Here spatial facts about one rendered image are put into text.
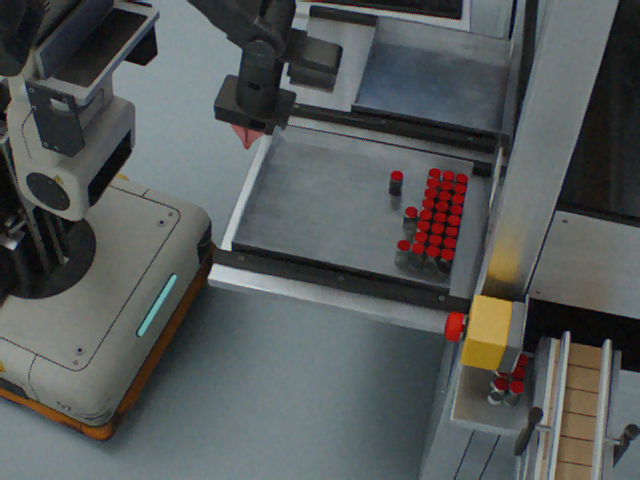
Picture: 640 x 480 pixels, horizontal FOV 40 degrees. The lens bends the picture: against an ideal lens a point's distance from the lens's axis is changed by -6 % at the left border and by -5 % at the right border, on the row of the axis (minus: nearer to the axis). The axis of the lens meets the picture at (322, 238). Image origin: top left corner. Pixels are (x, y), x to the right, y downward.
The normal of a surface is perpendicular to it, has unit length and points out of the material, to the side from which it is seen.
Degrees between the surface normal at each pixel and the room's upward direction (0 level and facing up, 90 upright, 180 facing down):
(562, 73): 90
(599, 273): 90
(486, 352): 90
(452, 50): 0
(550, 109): 90
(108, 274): 0
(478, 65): 0
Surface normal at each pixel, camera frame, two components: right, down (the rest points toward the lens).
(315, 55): 0.21, -0.33
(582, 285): -0.23, 0.77
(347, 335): 0.02, -0.61
